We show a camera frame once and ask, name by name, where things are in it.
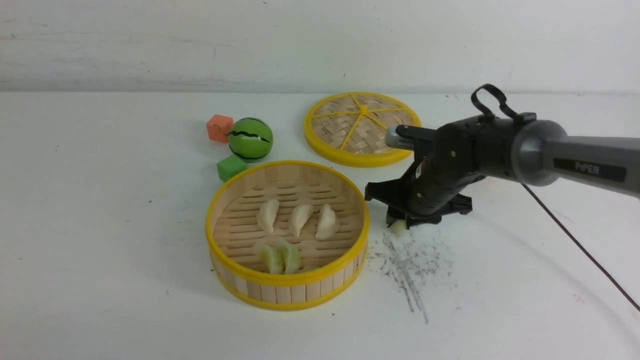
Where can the woven bamboo steamer lid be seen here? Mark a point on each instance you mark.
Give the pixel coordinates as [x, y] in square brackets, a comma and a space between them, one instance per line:
[350, 128]

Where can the green foam cube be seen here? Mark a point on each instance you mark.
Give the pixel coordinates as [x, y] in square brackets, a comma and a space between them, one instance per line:
[230, 167]

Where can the orange foam cube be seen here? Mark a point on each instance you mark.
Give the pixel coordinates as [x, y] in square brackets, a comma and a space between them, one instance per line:
[218, 127]

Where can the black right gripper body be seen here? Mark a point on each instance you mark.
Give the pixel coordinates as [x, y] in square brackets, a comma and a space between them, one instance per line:
[423, 194]

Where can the bamboo steamer tray yellow rim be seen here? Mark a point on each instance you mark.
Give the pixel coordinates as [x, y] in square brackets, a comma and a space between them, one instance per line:
[328, 267]

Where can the cream dumpling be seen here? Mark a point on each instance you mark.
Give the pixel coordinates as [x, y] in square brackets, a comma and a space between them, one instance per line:
[328, 223]
[299, 217]
[267, 214]

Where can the pale green dumpling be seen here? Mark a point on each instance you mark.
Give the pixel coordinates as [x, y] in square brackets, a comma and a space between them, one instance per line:
[398, 228]
[290, 256]
[270, 258]

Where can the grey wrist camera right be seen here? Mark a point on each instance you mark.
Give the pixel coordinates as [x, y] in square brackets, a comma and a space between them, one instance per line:
[409, 137]

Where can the green toy watermelon ball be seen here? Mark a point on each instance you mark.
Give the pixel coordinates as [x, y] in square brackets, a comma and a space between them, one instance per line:
[250, 139]

